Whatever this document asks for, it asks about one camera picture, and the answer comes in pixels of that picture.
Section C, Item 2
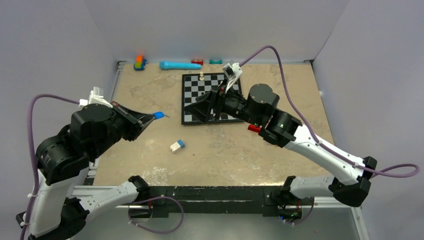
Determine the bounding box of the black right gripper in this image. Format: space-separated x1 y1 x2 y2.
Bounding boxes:
184 76 262 127

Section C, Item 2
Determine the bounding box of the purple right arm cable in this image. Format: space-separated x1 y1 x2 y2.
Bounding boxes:
239 45 420 179

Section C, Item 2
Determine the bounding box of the grey red toy hammer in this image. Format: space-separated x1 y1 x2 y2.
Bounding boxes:
247 124 262 133

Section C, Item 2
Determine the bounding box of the white blue toy block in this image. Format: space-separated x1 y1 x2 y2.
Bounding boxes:
169 139 185 154

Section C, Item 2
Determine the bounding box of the red toy block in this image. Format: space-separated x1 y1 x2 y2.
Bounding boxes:
191 58 204 65

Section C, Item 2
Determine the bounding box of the orange green blue toy stack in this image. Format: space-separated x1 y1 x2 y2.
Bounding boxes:
133 55 147 71

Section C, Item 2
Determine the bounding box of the light blue flashlight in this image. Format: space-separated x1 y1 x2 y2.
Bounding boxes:
159 61 202 70

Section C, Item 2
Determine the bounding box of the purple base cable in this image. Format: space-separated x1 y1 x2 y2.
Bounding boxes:
128 195 185 235

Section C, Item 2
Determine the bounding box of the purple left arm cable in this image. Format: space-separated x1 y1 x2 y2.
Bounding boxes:
19 94 82 240

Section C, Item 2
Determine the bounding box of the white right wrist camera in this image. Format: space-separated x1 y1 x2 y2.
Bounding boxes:
222 61 243 93

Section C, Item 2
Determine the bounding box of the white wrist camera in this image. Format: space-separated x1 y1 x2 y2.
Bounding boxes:
78 86 113 108
222 61 243 93

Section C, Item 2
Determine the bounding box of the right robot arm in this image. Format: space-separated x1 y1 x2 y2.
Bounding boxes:
184 63 377 207

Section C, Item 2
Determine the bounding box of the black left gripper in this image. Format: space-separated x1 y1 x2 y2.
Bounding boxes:
92 99 157 157

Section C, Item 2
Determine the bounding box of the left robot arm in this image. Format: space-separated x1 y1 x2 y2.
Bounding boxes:
16 87 157 240

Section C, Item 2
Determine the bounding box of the teal round tape roll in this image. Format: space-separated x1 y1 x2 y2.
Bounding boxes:
209 58 223 65

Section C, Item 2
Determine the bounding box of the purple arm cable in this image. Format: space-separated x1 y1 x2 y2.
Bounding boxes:
239 45 420 179
19 94 82 240

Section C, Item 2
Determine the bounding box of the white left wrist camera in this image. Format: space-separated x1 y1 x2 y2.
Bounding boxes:
78 86 113 108

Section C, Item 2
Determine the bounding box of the black white chessboard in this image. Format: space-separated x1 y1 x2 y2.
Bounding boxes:
181 72 242 126

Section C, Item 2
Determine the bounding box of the white chess piece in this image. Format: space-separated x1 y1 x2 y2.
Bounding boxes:
199 71 205 81

